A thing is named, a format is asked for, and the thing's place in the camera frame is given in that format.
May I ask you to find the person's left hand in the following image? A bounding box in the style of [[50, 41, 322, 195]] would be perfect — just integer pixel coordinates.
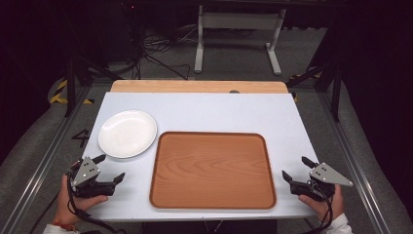
[[53, 174, 109, 228]]

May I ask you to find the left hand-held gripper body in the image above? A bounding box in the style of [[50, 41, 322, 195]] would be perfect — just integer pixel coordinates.
[[66, 155, 117, 199]]

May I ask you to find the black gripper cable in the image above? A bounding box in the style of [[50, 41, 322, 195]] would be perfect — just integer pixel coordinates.
[[65, 172, 128, 234], [301, 179, 336, 234]]

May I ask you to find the person's right hand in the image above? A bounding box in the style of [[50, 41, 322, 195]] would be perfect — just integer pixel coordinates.
[[297, 184, 346, 224]]

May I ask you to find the red bracelet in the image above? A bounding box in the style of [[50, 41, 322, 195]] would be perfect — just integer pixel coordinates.
[[52, 218, 78, 232]]

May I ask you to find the wooden tray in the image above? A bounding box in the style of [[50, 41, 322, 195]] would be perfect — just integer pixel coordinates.
[[148, 131, 278, 211]]

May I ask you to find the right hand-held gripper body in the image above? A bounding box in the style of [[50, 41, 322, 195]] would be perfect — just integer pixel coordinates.
[[289, 162, 355, 202]]

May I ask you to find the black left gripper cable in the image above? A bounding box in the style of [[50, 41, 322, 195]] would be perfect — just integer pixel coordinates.
[[65, 172, 128, 234]]

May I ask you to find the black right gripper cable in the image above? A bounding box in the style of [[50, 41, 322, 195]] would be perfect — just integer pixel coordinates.
[[301, 179, 336, 234]]

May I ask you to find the black curtain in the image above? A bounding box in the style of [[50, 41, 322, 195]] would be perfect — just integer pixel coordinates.
[[337, 0, 413, 217], [0, 0, 77, 165]]

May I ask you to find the black tripod stand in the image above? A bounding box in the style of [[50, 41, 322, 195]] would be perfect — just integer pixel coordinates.
[[62, 55, 125, 118], [285, 60, 344, 123]]

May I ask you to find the white round plate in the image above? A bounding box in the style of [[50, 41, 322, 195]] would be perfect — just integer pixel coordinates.
[[97, 109, 159, 160]]

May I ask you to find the aluminium floor rail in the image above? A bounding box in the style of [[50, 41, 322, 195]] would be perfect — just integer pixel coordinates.
[[316, 91, 395, 234], [0, 86, 94, 234]]

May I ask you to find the white metal stand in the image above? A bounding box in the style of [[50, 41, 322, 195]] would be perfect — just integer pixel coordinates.
[[193, 4, 287, 77]]

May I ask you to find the tangle of black floor cables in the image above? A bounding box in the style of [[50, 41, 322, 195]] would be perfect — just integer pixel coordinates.
[[106, 23, 197, 81]]

